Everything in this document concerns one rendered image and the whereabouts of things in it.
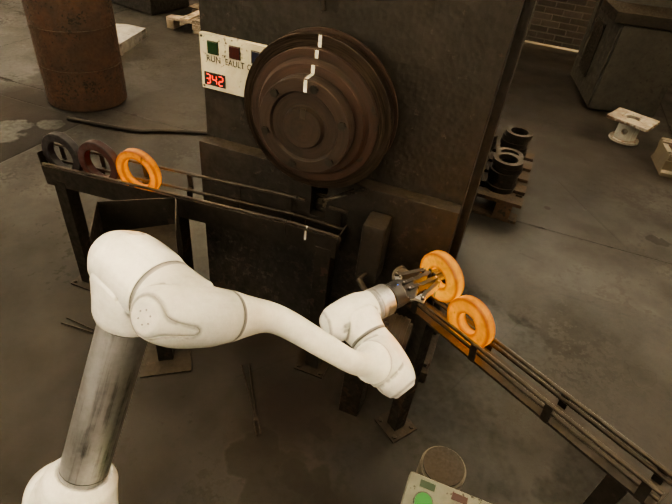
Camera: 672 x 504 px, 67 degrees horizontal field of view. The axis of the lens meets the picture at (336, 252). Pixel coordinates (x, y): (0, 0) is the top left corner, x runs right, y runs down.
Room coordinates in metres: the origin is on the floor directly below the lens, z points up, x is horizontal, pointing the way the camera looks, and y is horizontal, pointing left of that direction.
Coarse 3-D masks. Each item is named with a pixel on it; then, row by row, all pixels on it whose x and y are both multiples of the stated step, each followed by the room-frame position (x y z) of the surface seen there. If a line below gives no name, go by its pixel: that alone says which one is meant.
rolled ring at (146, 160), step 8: (128, 152) 1.65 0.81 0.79; (136, 152) 1.65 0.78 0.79; (144, 152) 1.66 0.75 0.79; (120, 160) 1.66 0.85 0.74; (136, 160) 1.64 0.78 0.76; (144, 160) 1.63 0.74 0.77; (152, 160) 1.65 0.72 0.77; (120, 168) 1.66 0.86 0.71; (128, 168) 1.69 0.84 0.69; (152, 168) 1.62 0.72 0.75; (120, 176) 1.67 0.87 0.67; (128, 176) 1.67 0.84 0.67; (152, 176) 1.62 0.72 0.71; (160, 176) 1.64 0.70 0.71; (144, 184) 1.67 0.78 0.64; (152, 184) 1.62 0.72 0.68; (160, 184) 1.65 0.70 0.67
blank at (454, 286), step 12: (432, 252) 1.19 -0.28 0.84; (444, 252) 1.18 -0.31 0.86; (420, 264) 1.21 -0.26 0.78; (432, 264) 1.17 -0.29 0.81; (444, 264) 1.14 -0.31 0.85; (456, 264) 1.14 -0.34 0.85; (444, 276) 1.13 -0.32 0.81; (456, 276) 1.11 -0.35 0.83; (444, 288) 1.12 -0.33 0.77; (456, 288) 1.09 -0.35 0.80; (444, 300) 1.12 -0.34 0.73
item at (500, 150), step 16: (512, 128) 3.40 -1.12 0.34; (496, 144) 3.53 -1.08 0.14; (512, 144) 3.28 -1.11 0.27; (496, 160) 2.87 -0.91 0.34; (512, 160) 2.95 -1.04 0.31; (528, 160) 3.36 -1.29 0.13; (496, 176) 2.83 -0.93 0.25; (512, 176) 2.82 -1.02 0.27; (528, 176) 3.09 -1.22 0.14; (480, 192) 2.80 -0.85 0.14; (496, 192) 2.82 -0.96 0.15; (512, 192) 2.88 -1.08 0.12; (480, 208) 2.81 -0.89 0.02; (496, 208) 2.74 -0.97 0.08
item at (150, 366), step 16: (96, 208) 1.38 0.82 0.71; (112, 208) 1.42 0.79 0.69; (128, 208) 1.44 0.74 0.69; (144, 208) 1.46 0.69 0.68; (160, 208) 1.47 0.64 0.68; (176, 208) 1.45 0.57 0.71; (96, 224) 1.33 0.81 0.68; (112, 224) 1.42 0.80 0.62; (128, 224) 1.44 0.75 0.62; (144, 224) 1.45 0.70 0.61; (160, 224) 1.47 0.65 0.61; (176, 224) 1.35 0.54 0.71; (160, 240) 1.39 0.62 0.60; (176, 240) 1.30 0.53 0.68; (144, 352) 1.36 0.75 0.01; (160, 352) 1.33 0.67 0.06; (176, 352) 1.38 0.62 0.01; (144, 368) 1.28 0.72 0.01; (160, 368) 1.29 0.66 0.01; (176, 368) 1.30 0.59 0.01
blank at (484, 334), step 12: (456, 300) 1.08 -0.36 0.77; (468, 300) 1.05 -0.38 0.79; (480, 300) 1.06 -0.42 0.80; (456, 312) 1.07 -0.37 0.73; (468, 312) 1.04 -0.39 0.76; (480, 312) 1.02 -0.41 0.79; (456, 324) 1.06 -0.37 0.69; (480, 324) 1.00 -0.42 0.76; (492, 324) 1.00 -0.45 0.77; (468, 336) 1.02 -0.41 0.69; (480, 336) 0.99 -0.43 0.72; (492, 336) 0.99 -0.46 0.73
